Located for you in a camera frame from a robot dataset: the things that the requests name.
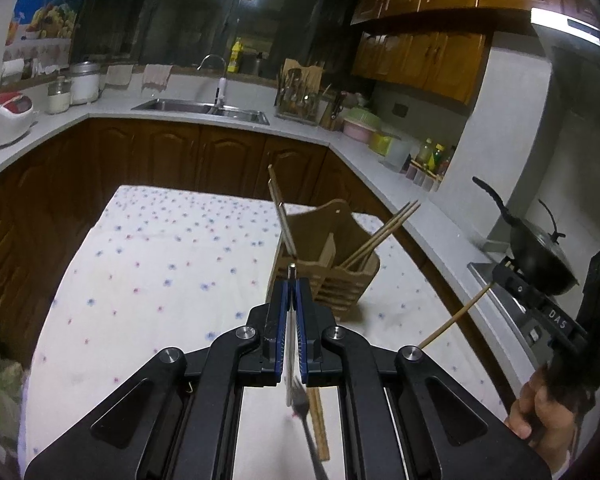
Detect wooden lower cabinets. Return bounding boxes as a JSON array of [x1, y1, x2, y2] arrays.
[[0, 117, 396, 376]]

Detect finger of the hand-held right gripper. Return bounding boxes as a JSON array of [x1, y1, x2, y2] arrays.
[[492, 257, 548, 313]]

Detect tropical fruit wall poster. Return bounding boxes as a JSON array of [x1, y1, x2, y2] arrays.
[[2, 0, 88, 61]]

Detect row of spice jars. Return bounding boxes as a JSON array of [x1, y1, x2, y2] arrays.
[[407, 162, 443, 193]]

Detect white pot with lid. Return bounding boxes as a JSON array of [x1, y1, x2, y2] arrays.
[[69, 61, 103, 107]]

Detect glass jar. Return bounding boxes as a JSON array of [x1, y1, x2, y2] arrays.
[[46, 76, 73, 116]]

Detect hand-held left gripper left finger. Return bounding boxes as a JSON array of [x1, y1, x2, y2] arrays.
[[24, 277, 293, 480]]

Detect kitchen faucet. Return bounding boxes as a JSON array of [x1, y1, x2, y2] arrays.
[[196, 53, 229, 108]]

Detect black wok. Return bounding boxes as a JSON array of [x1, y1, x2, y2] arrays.
[[472, 176, 581, 297]]

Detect small hanging dishcloth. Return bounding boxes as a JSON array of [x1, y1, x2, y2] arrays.
[[105, 64, 135, 87]]

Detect wooden cutting board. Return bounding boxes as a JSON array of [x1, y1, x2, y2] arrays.
[[281, 58, 325, 92]]

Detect pink container green lid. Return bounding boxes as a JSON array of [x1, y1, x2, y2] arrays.
[[341, 106, 383, 142]]

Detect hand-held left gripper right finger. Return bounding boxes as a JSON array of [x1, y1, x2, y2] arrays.
[[299, 277, 552, 480]]

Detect utensil drainer rack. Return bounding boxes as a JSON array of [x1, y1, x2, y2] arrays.
[[275, 72, 321, 125]]

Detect white red rice cooker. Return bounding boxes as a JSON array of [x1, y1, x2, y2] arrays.
[[0, 92, 40, 153]]

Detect knife block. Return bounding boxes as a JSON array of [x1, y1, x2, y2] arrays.
[[320, 91, 348, 132]]

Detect dark kitchen window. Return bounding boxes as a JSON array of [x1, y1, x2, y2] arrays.
[[72, 0, 366, 81]]

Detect pinkish hanging dishcloth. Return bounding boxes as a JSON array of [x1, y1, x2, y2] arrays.
[[141, 64, 173, 92]]

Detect wooden utensil holder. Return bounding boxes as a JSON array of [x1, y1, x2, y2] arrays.
[[266, 199, 381, 322]]

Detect gas stove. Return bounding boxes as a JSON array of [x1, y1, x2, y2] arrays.
[[467, 260, 561, 366]]

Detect yellow bottle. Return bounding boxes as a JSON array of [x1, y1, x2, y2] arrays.
[[227, 37, 244, 74]]

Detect wooden chopstick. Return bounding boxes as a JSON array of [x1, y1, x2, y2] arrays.
[[418, 281, 494, 350], [310, 386, 331, 462], [342, 200, 423, 268], [267, 164, 297, 258], [339, 203, 412, 267]]

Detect translucent plastic pitcher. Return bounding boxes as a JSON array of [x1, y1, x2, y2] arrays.
[[382, 136, 415, 173]]

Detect metal fork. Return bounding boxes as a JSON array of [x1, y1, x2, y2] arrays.
[[286, 377, 329, 480]]

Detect range hood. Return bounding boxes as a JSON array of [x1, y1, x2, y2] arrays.
[[530, 5, 600, 91]]

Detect person's right hand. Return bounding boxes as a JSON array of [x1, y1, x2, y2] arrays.
[[505, 365, 581, 476]]

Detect yellow green cup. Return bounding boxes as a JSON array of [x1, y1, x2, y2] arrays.
[[369, 131, 393, 157]]

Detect steel sink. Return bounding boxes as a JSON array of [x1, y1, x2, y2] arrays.
[[130, 97, 271, 127]]

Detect white floral tablecloth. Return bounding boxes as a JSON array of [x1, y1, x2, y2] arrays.
[[17, 185, 511, 480]]

